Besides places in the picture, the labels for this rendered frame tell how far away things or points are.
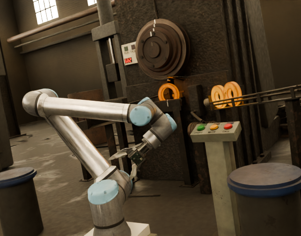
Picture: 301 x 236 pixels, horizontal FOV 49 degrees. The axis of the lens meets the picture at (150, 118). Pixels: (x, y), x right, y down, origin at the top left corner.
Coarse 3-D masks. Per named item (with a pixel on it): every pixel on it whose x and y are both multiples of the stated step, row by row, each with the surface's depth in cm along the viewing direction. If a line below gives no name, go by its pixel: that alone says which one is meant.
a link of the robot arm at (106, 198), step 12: (108, 180) 162; (96, 192) 151; (108, 192) 151; (120, 192) 161; (96, 204) 151; (108, 204) 151; (120, 204) 157; (96, 216) 153; (108, 216) 152; (120, 216) 156
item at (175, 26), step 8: (168, 24) 249; (176, 24) 252; (176, 32) 247; (136, 40) 268; (184, 40) 244; (136, 48) 269; (184, 48) 246; (136, 56) 271; (184, 56) 247; (184, 64) 255; (144, 72) 270; (176, 72) 253
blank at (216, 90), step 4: (212, 88) 226; (216, 88) 221; (220, 88) 217; (212, 92) 227; (216, 92) 223; (220, 92) 217; (212, 96) 228; (216, 96) 226; (220, 96) 218; (212, 100) 229; (216, 100) 225; (224, 104) 218
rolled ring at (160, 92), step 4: (164, 84) 263; (168, 84) 261; (172, 84) 261; (160, 88) 266; (164, 88) 265; (172, 88) 260; (176, 88) 259; (160, 92) 267; (176, 92) 258; (160, 96) 268; (176, 96) 259; (160, 100) 268
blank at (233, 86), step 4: (228, 84) 207; (232, 84) 203; (236, 84) 203; (224, 88) 212; (228, 88) 208; (232, 88) 204; (236, 88) 201; (240, 88) 202; (224, 92) 213; (228, 92) 211; (236, 92) 201; (240, 92) 201; (224, 96) 214; (228, 96) 211; (236, 96) 202; (228, 100) 210; (228, 104) 211; (236, 104) 205
